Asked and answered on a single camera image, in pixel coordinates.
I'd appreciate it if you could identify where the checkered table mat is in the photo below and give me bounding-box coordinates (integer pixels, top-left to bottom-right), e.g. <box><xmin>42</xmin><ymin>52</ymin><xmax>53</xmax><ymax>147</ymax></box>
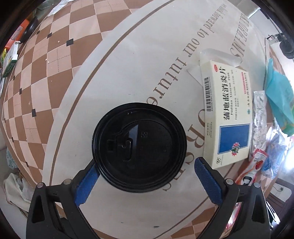
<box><xmin>0</xmin><ymin>0</ymin><xmax>294</xmax><ymax>239</ymax></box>

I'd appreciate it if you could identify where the cream blue medicine box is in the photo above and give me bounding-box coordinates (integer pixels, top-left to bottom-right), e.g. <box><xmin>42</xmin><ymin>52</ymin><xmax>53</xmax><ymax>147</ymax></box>
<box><xmin>200</xmin><ymin>48</ymin><xmax>253</xmax><ymax>169</ymax></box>

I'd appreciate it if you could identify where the green white small carton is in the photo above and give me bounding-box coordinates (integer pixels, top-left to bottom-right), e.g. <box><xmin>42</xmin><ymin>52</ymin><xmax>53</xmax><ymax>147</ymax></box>
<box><xmin>2</xmin><ymin>41</ymin><xmax>20</xmax><ymax>78</ymax></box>

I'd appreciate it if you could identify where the orange box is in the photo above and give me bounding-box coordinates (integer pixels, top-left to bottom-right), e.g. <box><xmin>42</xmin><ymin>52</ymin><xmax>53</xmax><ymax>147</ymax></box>
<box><xmin>5</xmin><ymin>19</ymin><xmax>29</xmax><ymax>50</ymax></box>

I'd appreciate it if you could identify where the red chicken snack wrapper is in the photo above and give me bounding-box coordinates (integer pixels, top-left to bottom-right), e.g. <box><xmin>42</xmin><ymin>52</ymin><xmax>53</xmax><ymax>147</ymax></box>
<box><xmin>225</xmin><ymin>149</ymin><xmax>269</xmax><ymax>233</ymax></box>

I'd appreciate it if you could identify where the teal green snack bag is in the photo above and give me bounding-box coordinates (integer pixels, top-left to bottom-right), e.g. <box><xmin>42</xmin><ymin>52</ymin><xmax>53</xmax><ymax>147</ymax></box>
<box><xmin>265</xmin><ymin>58</ymin><xmax>293</xmax><ymax>136</ymax></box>

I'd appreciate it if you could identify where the blue tissue pack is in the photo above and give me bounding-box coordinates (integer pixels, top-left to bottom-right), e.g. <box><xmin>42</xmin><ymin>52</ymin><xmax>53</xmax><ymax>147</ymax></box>
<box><xmin>261</xmin><ymin>130</ymin><xmax>292</xmax><ymax>179</ymax></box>

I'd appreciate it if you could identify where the black plastic cup lid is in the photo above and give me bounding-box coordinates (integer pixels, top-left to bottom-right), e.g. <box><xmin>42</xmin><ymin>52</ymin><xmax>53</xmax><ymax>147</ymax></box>
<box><xmin>92</xmin><ymin>103</ymin><xmax>187</xmax><ymax>193</ymax></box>

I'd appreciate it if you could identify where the silver blister pack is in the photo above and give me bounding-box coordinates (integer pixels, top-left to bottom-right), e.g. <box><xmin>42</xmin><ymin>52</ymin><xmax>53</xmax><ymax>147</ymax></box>
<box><xmin>250</xmin><ymin>91</ymin><xmax>267</xmax><ymax>156</ymax></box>

